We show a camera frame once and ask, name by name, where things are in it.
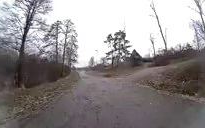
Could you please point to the leaf-strewn grass verge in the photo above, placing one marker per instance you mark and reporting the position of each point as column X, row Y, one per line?
column 36, row 98

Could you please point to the grey asphalt path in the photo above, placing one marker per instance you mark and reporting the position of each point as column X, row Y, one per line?
column 106, row 100

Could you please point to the leaf-covered grass bank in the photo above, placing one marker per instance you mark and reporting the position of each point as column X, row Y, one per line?
column 186, row 80

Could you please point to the grass patch between paths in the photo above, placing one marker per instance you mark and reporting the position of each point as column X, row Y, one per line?
column 113, row 71

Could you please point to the dark building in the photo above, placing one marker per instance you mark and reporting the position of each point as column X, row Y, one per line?
column 135, row 57

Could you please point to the bare trees on bank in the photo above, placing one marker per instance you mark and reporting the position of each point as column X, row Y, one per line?
column 190, row 30

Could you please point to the group of pine trees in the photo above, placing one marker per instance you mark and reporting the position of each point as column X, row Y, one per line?
column 117, row 46

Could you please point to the brown hedge of bushes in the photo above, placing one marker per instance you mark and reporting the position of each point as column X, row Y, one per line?
column 40, row 71

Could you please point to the street lamp pole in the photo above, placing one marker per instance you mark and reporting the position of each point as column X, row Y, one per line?
column 97, row 56

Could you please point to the row of bare trees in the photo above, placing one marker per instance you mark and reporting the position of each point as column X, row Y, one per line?
column 40, row 40

